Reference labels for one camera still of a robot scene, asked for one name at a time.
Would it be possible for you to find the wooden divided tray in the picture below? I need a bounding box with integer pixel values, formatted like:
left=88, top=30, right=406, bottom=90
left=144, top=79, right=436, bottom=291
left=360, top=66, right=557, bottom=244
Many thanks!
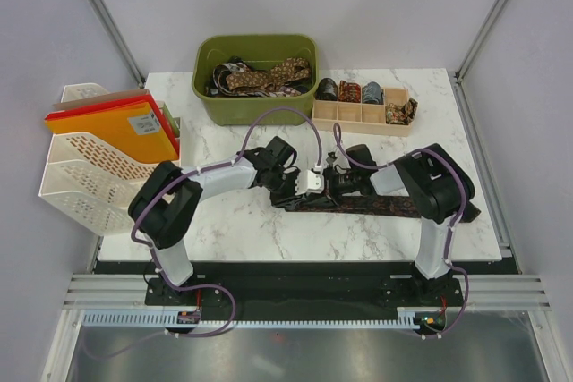
left=312, top=87, right=413, bottom=137

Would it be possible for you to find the brown patterned tie in bin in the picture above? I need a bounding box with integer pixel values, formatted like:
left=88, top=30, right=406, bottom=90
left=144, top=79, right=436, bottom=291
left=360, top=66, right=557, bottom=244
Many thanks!
left=225, top=57, right=312, bottom=90

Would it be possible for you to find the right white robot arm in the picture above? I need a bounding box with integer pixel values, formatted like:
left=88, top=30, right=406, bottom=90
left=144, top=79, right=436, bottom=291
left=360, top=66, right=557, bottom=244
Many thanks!
left=324, top=143, right=479, bottom=305

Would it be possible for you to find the dark paisley tie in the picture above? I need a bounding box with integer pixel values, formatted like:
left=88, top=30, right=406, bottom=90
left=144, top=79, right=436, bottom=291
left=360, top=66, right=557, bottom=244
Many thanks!
left=279, top=193, right=481, bottom=225

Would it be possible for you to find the red folder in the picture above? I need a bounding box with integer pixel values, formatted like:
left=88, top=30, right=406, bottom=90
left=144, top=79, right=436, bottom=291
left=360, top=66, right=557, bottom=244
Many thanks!
left=45, top=91, right=180, bottom=138

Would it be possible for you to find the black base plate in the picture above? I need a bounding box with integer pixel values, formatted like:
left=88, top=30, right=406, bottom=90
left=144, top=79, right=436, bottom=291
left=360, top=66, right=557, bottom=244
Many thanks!
left=95, top=261, right=464, bottom=320

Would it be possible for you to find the white plastic file rack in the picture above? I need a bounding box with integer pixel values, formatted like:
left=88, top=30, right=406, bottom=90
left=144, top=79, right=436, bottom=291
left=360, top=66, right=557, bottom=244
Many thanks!
left=39, top=83, right=184, bottom=236

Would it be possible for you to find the aluminium rail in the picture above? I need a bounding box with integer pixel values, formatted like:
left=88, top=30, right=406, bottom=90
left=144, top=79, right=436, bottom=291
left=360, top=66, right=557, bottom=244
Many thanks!
left=64, top=275, right=147, bottom=310

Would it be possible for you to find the black rolled tie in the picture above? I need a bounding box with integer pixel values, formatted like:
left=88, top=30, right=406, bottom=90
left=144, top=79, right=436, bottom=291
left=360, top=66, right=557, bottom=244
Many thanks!
left=315, top=77, right=338, bottom=101

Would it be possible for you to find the green plastic bin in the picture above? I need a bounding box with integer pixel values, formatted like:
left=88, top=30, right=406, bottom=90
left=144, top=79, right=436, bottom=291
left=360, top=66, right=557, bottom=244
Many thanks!
left=192, top=34, right=319, bottom=125

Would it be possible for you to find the gold floral tie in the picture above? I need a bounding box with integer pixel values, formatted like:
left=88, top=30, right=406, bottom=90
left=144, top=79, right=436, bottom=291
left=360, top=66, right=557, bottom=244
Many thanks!
left=386, top=98, right=418, bottom=126

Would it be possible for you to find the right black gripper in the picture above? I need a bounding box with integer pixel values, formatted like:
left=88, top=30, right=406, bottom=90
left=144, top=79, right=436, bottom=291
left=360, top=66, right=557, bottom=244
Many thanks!
left=304, top=166, right=360, bottom=208

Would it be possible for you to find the red rolled tie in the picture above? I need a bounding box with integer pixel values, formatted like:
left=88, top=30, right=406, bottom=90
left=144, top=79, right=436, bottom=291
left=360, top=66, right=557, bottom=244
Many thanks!
left=338, top=80, right=362, bottom=103

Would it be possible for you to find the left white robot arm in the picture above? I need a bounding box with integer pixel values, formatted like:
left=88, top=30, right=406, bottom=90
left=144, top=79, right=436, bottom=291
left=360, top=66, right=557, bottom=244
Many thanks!
left=127, top=136, right=297, bottom=304

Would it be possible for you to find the orange folder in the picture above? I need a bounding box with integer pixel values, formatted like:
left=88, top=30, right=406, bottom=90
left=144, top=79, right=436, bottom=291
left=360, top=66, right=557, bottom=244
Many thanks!
left=45, top=102, right=179, bottom=164

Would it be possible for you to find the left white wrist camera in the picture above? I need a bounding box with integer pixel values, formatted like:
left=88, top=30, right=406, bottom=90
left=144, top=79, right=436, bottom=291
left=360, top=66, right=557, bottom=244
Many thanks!
left=295, top=170, right=324, bottom=195

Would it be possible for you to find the white slotted cable duct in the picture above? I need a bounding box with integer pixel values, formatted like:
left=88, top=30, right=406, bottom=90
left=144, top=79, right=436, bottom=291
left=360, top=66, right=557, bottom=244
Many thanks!
left=81, top=308, right=422, bottom=329

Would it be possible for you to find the blue grey rolled tie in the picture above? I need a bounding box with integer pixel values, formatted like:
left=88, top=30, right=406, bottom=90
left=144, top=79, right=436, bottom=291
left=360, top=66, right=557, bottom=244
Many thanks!
left=362, top=81, right=384, bottom=105

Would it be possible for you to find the pile of ties in bin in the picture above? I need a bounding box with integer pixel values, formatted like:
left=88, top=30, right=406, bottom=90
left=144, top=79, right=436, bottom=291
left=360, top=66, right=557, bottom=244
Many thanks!
left=205, top=56, right=312, bottom=98

